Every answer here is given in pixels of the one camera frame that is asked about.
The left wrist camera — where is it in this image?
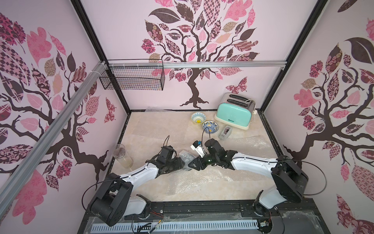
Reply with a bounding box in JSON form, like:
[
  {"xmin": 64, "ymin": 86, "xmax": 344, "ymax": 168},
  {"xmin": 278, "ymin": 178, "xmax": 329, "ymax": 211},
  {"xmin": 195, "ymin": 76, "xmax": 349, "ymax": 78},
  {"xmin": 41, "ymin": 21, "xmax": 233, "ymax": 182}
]
[{"xmin": 156, "ymin": 146, "xmax": 176, "ymax": 164}]

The aluminium rail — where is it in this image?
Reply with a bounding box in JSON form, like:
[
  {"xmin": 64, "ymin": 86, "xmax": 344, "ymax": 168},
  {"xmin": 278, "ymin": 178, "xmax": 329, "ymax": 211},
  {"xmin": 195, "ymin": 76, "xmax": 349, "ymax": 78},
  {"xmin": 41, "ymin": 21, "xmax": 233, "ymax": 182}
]
[
  {"xmin": 109, "ymin": 60, "xmax": 287, "ymax": 69},
  {"xmin": 1, "ymin": 61, "xmax": 107, "ymax": 217}
]

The bubble wrap sheet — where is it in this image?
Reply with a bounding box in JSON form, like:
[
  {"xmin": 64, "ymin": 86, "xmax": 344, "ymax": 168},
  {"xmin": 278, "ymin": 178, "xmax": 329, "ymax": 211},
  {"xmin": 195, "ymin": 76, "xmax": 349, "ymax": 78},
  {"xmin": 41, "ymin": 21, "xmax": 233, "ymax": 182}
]
[
  {"xmin": 166, "ymin": 166, "xmax": 274, "ymax": 196},
  {"xmin": 218, "ymin": 136, "xmax": 277, "ymax": 159}
]

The black wire basket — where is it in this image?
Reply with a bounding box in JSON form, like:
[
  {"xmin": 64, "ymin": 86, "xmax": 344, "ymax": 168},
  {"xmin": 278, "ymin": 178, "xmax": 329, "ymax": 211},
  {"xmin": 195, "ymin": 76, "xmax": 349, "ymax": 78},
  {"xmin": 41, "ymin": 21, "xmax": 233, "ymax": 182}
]
[{"xmin": 100, "ymin": 58, "xmax": 166, "ymax": 91}]

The clear drinking glass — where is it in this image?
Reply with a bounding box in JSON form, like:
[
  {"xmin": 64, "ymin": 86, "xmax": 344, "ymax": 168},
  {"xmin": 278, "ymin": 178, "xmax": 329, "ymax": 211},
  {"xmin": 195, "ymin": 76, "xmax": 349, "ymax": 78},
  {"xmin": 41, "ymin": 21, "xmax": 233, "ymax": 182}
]
[{"xmin": 113, "ymin": 144, "xmax": 133, "ymax": 169}]

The blue floral ceramic bowl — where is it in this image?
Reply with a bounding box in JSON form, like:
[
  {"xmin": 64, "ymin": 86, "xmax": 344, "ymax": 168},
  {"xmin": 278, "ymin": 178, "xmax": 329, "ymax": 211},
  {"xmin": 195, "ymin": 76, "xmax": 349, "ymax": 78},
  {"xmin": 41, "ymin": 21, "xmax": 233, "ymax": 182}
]
[{"xmin": 178, "ymin": 150, "xmax": 195, "ymax": 171}]

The aluminium rail back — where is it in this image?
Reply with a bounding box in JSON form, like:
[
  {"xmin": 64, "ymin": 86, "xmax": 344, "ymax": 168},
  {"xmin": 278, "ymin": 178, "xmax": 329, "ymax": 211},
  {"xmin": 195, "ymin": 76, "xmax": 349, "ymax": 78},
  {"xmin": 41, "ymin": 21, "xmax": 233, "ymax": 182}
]
[{"xmin": 109, "ymin": 60, "xmax": 287, "ymax": 69}]

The aluminium rail left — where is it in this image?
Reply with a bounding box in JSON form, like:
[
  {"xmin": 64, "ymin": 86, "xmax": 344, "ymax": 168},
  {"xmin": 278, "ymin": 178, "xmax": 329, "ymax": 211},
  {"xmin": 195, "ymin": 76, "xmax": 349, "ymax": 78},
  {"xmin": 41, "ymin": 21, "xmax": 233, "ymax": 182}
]
[{"xmin": 1, "ymin": 61, "xmax": 107, "ymax": 217}]

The mint green toaster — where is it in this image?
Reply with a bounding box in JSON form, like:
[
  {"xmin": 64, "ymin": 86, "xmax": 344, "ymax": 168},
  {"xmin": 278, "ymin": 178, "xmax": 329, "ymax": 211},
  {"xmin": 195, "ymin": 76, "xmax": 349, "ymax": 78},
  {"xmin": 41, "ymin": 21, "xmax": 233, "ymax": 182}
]
[{"xmin": 214, "ymin": 93, "xmax": 256, "ymax": 130}]

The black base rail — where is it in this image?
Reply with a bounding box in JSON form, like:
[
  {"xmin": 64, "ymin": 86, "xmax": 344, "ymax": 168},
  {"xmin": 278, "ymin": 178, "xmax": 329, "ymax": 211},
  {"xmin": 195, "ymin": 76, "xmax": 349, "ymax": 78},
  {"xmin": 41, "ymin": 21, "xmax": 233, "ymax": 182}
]
[{"xmin": 125, "ymin": 199, "xmax": 319, "ymax": 220}]

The black corner frame post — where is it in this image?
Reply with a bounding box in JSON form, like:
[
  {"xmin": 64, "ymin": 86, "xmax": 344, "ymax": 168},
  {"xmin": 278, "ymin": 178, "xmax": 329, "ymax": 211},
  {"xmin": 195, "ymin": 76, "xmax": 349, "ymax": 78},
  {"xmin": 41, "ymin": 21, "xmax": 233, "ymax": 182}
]
[{"xmin": 71, "ymin": 0, "xmax": 131, "ymax": 116}]

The white slotted cable duct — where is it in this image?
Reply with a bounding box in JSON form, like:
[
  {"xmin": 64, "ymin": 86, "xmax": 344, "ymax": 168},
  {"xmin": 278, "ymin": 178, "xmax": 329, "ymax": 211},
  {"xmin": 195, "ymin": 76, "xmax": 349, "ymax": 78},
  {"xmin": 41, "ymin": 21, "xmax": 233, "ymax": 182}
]
[{"xmin": 88, "ymin": 220, "xmax": 259, "ymax": 234}]

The blue yellow patterned bowl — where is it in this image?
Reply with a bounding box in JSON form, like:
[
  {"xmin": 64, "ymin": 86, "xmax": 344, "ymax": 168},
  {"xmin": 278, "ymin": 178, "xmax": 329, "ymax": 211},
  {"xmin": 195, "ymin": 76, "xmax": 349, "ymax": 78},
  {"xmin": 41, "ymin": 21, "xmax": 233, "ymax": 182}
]
[{"xmin": 202, "ymin": 121, "xmax": 219, "ymax": 135}]

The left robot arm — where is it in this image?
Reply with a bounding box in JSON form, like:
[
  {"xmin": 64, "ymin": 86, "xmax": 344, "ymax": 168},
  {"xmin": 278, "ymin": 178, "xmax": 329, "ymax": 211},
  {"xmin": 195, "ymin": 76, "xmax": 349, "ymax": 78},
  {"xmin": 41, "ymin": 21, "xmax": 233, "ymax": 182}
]
[{"xmin": 86, "ymin": 157, "xmax": 185, "ymax": 227}]

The grey tape dispenser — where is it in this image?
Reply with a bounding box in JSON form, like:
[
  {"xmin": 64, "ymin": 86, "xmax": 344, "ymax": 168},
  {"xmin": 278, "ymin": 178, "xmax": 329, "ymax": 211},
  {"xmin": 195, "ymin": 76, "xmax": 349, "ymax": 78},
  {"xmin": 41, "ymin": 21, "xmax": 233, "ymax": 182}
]
[{"xmin": 219, "ymin": 125, "xmax": 232, "ymax": 140}]

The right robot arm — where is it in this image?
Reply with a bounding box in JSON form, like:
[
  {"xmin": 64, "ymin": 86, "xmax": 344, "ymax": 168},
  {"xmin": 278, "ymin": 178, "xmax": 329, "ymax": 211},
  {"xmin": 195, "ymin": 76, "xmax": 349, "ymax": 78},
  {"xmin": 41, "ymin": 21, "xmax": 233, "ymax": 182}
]
[{"xmin": 189, "ymin": 145, "xmax": 308, "ymax": 216}]

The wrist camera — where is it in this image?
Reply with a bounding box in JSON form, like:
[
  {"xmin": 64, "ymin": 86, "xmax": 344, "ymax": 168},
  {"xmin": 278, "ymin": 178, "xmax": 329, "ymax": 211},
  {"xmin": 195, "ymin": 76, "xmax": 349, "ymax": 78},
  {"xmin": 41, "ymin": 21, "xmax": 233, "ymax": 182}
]
[
  {"xmin": 156, "ymin": 146, "xmax": 176, "ymax": 164},
  {"xmin": 191, "ymin": 140, "xmax": 206, "ymax": 158}
]

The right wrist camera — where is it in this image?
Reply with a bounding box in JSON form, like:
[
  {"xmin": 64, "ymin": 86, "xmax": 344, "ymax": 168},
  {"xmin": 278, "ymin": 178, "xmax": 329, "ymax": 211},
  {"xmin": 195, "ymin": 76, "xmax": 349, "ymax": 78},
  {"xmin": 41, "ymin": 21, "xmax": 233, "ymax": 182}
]
[{"xmin": 191, "ymin": 140, "xmax": 206, "ymax": 158}]

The yellow dotted ceramic bowl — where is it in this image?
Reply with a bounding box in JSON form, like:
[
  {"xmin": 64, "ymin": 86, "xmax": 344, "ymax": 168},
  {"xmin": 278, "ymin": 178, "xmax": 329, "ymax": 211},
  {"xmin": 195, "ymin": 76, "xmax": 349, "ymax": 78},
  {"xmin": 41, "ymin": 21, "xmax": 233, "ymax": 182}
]
[{"xmin": 191, "ymin": 112, "xmax": 206, "ymax": 124}]

